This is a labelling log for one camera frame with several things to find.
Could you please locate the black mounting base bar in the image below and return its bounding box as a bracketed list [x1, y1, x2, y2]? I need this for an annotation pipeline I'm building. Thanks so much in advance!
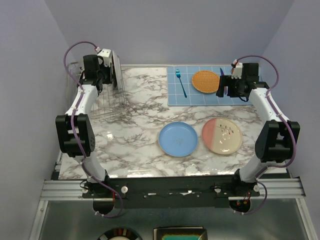
[82, 175, 260, 209]

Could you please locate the woven wicker trivet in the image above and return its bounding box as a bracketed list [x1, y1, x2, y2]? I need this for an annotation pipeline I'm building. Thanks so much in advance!
[191, 70, 220, 94]

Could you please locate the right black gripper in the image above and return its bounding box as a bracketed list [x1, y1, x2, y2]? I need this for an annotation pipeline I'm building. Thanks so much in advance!
[215, 75, 246, 98]

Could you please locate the aluminium extrusion rail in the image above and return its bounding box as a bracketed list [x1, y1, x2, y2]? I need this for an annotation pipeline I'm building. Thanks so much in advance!
[40, 178, 306, 201]

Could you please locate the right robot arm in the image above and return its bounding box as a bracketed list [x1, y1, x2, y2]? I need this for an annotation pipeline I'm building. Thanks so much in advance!
[216, 60, 300, 196]

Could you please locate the grey white plate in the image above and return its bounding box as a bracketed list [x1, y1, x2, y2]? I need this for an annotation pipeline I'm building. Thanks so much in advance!
[112, 51, 123, 91]

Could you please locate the dark rectangular tray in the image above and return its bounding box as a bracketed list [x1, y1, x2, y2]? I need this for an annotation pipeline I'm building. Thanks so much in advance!
[153, 226, 208, 240]

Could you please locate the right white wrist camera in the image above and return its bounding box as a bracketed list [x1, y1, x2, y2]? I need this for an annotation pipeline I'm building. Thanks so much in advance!
[231, 59, 243, 79]

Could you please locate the light blue plate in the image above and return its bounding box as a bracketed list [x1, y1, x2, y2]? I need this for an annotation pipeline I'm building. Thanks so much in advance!
[158, 121, 198, 157]

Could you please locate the blue tiled placemat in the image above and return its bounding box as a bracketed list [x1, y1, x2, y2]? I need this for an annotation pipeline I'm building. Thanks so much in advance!
[167, 65, 252, 107]

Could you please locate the round striped object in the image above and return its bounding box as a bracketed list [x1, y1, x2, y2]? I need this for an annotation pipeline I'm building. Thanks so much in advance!
[97, 227, 142, 240]

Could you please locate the pink and cream plate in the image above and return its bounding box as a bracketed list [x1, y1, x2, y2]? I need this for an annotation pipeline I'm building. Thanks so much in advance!
[201, 117, 243, 155]

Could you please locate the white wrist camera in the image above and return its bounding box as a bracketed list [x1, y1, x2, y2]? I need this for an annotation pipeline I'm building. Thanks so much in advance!
[95, 47, 113, 68]
[231, 59, 243, 79]

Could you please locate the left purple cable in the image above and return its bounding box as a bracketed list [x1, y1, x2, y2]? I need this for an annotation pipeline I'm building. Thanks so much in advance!
[64, 41, 124, 218]

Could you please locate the blue metal fork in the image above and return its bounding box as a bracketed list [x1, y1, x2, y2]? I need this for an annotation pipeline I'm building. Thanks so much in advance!
[175, 69, 188, 98]

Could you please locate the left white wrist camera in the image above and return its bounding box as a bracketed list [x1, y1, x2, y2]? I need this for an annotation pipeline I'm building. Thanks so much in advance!
[95, 47, 113, 68]

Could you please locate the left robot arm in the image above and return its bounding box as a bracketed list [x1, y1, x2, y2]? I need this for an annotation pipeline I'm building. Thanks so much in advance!
[55, 54, 111, 198]

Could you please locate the wire dish rack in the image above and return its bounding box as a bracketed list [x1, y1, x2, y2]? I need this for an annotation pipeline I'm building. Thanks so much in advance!
[65, 62, 127, 123]

